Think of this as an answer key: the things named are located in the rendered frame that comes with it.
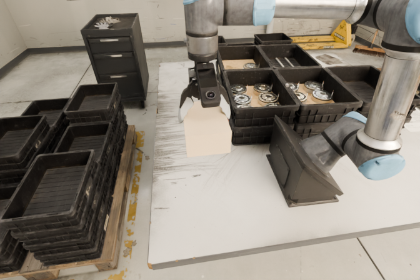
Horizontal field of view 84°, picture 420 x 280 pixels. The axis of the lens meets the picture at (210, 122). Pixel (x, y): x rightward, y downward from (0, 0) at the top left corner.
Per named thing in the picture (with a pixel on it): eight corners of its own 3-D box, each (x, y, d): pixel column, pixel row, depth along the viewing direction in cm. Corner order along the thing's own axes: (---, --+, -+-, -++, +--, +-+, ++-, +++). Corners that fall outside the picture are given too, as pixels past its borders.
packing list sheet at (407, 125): (449, 129, 127) (450, 129, 127) (412, 134, 125) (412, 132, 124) (402, 98, 153) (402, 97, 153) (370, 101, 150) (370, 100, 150)
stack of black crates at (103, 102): (122, 154, 190) (108, 109, 162) (84, 159, 186) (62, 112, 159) (129, 124, 221) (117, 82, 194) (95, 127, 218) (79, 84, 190)
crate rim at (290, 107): (300, 110, 106) (301, 106, 104) (234, 114, 103) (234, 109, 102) (273, 72, 137) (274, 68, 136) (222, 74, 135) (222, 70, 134)
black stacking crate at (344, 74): (412, 120, 116) (425, 100, 109) (355, 123, 114) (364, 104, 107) (363, 82, 147) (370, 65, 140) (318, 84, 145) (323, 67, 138)
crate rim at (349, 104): (362, 107, 108) (365, 102, 106) (300, 110, 106) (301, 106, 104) (322, 70, 139) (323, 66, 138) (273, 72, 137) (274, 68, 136)
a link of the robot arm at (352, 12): (399, -20, 65) (224, -25, 63) (431, -19, 56) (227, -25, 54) (381, 25, 71) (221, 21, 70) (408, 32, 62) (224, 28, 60)
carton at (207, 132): (230, 152, 65) (231, 132, 60) (187, 157, 63) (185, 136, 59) (219, 119, 77) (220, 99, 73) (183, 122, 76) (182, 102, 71)
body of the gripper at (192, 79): (214, 84, 68) (214, 44, 61) (219, 100, 62) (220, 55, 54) (187, 87, 68) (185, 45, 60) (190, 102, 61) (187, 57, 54)
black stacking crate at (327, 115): (354, 123, 114) (364, 104, 107) (295, 127, 112) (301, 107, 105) (317, 84, 145) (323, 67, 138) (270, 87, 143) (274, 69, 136)
